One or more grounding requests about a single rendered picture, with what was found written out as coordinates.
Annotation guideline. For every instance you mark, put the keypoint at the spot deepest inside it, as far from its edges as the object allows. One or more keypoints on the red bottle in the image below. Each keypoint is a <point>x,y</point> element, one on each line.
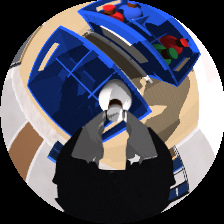
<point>169,41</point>
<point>109,10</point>

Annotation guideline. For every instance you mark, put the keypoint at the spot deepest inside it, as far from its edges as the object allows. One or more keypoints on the blue crate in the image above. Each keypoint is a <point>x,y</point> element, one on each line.
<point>151,25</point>
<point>82,73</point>

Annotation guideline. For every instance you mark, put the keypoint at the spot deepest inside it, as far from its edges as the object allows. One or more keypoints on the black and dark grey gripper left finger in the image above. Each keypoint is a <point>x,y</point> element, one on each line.
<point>84,146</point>

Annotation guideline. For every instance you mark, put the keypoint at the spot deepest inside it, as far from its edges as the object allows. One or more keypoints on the green bottle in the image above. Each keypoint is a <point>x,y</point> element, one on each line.
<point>167,53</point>

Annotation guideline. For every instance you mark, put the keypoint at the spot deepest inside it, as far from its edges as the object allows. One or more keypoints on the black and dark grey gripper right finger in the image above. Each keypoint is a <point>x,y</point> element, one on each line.
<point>146,147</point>

